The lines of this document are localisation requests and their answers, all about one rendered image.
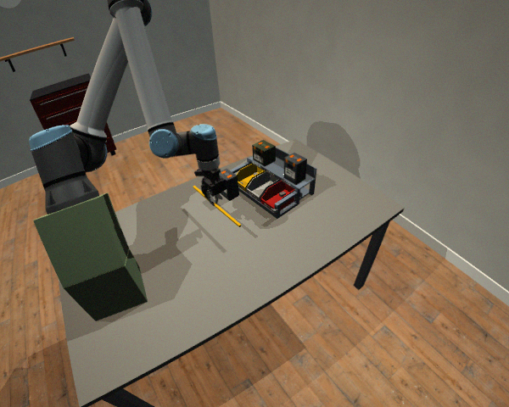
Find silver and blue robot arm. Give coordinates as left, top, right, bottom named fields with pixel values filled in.
left=29, top=0, right=220, bottom=215

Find yellow vertical bar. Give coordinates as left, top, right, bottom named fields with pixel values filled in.
left=193, top=186, right=241, bottom=227

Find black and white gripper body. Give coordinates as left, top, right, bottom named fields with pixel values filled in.
left=201, top=166, right=227, bottom=197

